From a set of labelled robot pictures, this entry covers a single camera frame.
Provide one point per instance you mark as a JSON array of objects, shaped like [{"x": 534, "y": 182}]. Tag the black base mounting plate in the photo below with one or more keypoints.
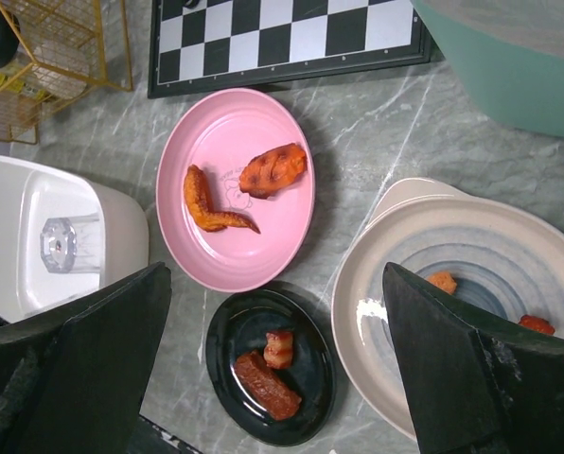
[{"x": 149, "y": 438}]

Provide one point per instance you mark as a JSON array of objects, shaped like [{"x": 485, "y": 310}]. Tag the white plastic tub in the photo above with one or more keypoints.
[{"x": 30, "y": 194}]

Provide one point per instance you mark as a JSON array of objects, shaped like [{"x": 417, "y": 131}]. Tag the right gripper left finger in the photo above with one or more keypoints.
[{"x": 73, "y": 378}]

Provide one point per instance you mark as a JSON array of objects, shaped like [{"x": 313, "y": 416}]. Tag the black lid spice jar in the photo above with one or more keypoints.
[{"x": 52, "y": 59}]

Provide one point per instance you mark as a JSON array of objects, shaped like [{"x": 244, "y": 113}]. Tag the brown sauce bottle yellow label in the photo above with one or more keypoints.
[{"x": 20, "y": 87}]

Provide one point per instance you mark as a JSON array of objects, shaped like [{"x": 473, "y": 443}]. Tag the orange nugget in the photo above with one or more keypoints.
[{"x": 444, "y": 281}]

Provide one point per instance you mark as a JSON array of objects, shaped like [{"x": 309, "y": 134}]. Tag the black chess piece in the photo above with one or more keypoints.
[{"x": 190, "y": 4}]

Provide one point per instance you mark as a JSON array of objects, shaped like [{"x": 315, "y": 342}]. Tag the orange fried food piece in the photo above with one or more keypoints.
[{"x": 272, "y": 171}]

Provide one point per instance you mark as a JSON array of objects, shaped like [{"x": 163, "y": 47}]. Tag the beige blue ceramic plate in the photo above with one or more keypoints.
[{"x": 503, "y": 260}]

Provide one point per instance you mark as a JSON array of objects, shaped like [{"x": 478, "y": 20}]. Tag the yellow wire rack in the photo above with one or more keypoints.
[{"x": 97, "y": 28}]

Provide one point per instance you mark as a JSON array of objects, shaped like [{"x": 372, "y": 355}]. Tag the chicken wing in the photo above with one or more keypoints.
[{"x": 200, "y": 206}]

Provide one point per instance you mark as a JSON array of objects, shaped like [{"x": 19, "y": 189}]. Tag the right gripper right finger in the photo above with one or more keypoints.
[{"x": 474, "y": 382}]

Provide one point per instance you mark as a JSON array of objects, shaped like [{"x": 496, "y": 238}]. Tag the green trash bin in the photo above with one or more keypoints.
[{"x": 511, "y": 84}]

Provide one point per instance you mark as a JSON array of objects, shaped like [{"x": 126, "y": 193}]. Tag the small pork belly piece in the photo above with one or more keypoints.
[{"x": 278, "y": 351}]

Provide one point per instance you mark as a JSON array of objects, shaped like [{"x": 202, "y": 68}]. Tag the black round plate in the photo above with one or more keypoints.
[{"x": 239, "y": 328}]

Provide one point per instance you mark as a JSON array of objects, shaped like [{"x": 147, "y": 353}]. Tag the red meat slab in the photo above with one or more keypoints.
[{"x": 266, "y": 387}]

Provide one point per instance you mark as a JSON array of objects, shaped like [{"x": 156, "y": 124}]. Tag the black white chessboard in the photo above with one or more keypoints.
[{"x": 225, "y": 44}]

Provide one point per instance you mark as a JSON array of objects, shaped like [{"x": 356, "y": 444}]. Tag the pink plate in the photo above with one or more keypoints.
[{"x": 220, "y": 135}]

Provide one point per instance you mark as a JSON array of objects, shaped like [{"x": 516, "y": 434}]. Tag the clear plastic cup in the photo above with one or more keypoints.
[{"x": 72, "y": 245}]

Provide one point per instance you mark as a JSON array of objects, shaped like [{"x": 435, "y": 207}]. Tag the red chicken piece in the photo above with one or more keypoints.
[{"x": 537, "y": 324}]

